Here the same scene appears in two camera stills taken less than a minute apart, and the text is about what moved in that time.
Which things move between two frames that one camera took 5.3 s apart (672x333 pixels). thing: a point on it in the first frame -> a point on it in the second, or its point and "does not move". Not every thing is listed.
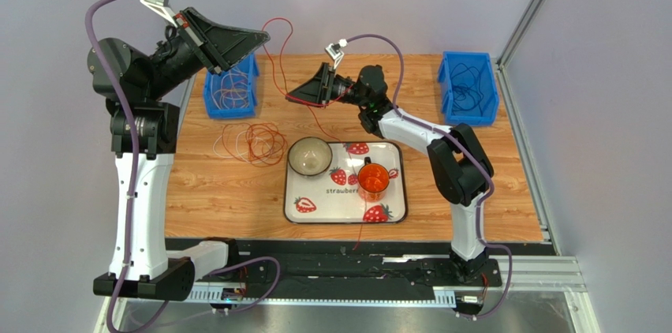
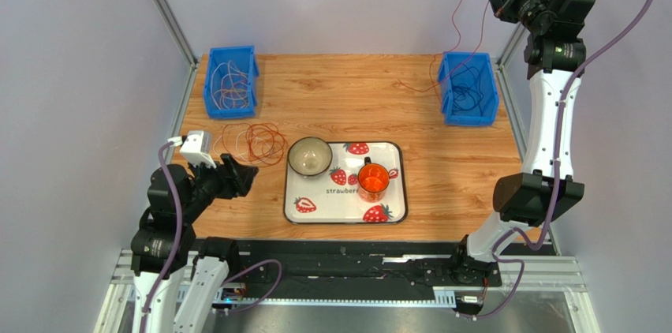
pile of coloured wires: [259, 144] does not move
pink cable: [231, 92] does not move
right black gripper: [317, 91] -> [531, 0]
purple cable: [465, 88] does not move
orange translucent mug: [373, 181] does not move
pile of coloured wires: [313, 112] -> [472, 57]
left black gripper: [223, 47] -> [240, 181]
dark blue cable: [465, 88] does not move
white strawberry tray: [333, 197] does not move
